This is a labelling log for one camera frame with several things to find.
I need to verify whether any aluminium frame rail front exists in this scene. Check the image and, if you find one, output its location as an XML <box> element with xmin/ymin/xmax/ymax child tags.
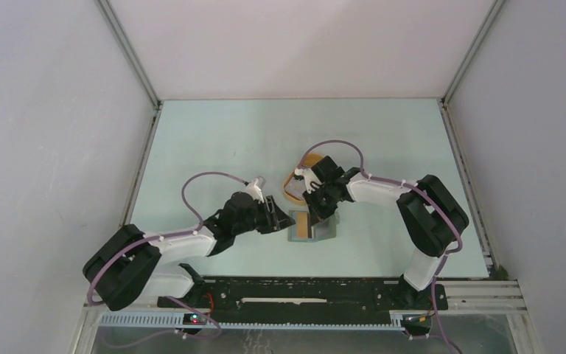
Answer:
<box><xmin>96</xmin><ymin>277</ymin><xmax>527</xmax><ymax>330</ymax></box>

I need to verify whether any orange credit card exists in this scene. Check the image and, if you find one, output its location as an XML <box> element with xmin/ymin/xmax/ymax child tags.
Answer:
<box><xmin>296</xmin><ymin>212</ymin><xmax>312</xmax><ymax>240</ymax></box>

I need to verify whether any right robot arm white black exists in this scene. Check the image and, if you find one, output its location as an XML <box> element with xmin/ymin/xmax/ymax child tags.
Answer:
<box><xmin>295</xmin><ymin>167</ymin><xmax>469</xmax><ymax>308</ymax></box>

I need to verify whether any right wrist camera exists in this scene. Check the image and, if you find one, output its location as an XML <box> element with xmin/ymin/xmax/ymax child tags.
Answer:
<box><xmin>293</xmin><ymin>167</ymin><xmax>321</xmax><ymax>193</ymax></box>

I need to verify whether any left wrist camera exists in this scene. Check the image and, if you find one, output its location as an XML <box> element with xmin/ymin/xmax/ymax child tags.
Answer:
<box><xmin>244</xmin><ymin>176</ymin><xmax>266</xmax><ymax>203</ymax></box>

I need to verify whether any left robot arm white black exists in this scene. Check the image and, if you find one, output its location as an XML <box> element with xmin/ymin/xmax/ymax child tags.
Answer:
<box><xmin>83</xmin><ymin>192</ymin><xmax>296</xmax><ymax>311</ymax></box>

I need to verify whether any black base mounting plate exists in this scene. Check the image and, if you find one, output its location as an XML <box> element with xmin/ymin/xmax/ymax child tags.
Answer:
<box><xmin>181</xmin><ymin>277</ymin><xmax>448</xmax><ymax>325</ymax></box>

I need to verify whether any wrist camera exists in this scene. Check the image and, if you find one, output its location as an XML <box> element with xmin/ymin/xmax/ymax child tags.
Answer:
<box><xmin>244</xmin><ymin>176</ymin><xmax>266</xmax><ymax>203</ymax></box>
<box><xmin>293</xmin><ymin>167</ymin><xmax>321</xmax><ymax>193</ymax></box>

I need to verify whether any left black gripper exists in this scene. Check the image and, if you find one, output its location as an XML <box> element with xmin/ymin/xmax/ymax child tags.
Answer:
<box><xmin>233</xmin><ymin>195</ymin><xmax>295</xmax><ymax>235</ymax></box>

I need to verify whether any orange oval tray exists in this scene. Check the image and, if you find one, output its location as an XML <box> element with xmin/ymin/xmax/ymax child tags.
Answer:
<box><xmin>282</xmin><ymin>153</ymin><xmax>323</xmax><ymax>206</ymax></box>

